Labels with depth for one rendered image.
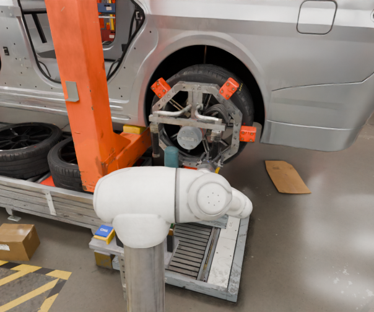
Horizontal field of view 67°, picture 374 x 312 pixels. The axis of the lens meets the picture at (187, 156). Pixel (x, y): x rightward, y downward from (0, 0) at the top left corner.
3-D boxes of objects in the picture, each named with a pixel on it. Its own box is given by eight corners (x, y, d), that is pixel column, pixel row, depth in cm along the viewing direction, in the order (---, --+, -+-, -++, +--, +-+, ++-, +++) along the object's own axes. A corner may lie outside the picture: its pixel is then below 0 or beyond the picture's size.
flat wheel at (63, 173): (142, 154, 262) (140, 130, 250) (130, 198, 204) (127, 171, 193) (70, 153, 261) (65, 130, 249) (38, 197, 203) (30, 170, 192)
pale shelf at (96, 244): (179, 242, 148) (179, 239, 147) (168, 268, 134) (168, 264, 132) (106, 226, 158) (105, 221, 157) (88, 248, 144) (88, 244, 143)
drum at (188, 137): (207, 137, 178) (208, 116, 171) (199, 152, 160) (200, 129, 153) (186, 134, 181) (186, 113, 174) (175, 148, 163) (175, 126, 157)
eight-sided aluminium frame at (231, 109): (236, 169, 183) (246, 86, 156) (234, 174, 177) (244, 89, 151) (158, 156, 196) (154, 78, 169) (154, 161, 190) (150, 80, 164)
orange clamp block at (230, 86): (229, 96, 163) (239, 84, 158) (227, 100, 156) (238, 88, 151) (220, 88, 162) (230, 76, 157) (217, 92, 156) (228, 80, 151)
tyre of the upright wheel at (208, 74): (146, 115, 213) (214, 169, 218) (132, 127, 193) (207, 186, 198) (196, 41, 177) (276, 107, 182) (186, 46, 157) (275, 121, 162)
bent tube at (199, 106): (226, 112, 160) (228, 94, 155) (220, 125, 144) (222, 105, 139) (197, 109, 164) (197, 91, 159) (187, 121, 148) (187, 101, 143)
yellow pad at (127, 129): (147, 127, 214) (147, 121, 212) (140, 135, 203) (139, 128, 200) (131, 125, 217) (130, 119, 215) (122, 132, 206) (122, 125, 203)
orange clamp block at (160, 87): (172, 88, 170) (161, 77, 169) (167, 91, 164) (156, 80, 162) (164, 95, 174) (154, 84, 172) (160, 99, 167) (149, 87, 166)
